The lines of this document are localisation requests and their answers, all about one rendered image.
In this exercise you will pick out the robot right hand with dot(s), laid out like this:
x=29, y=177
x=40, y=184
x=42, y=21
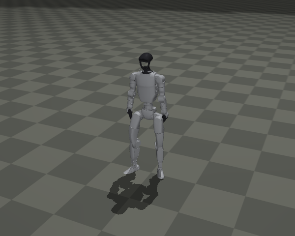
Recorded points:
x=130, y=113

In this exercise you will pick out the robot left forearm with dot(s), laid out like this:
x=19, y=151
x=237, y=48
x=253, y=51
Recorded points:
x=163, y=106

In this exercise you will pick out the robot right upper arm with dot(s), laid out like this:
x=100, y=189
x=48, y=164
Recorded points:
x=132, y=90

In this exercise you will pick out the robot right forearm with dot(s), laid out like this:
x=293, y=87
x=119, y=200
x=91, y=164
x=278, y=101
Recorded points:
x=130, y=103

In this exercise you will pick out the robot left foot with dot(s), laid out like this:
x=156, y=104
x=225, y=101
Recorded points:
x=160, y=174

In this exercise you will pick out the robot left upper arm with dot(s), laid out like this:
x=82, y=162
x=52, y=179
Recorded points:
x=160, y=79

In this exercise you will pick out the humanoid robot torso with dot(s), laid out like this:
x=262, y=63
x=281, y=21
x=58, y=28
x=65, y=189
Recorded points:
x=147, y=89

